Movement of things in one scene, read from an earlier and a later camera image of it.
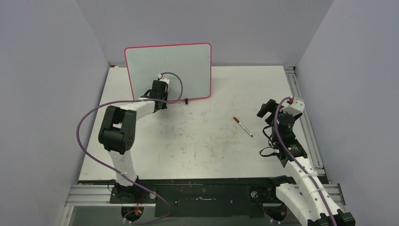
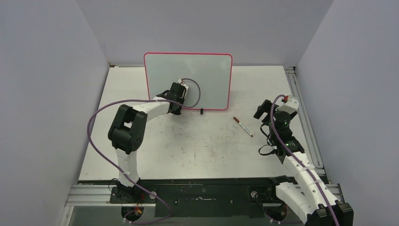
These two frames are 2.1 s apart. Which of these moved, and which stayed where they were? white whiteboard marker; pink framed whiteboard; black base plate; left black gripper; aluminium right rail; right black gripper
Moved: pink framed whiteboard; left black gripper
Stayed: right black gripper; aluminium right rail; white whiteboard marker; black base plate
